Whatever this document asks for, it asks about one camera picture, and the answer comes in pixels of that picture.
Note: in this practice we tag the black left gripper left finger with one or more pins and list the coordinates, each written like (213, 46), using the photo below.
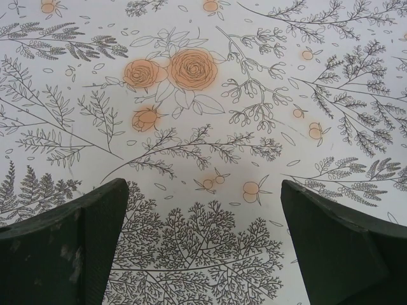
(47, 254)

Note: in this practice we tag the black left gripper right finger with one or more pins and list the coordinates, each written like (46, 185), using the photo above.
(343, 254)

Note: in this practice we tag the floral printed table cover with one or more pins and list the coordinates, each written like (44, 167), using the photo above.
(203, 95)

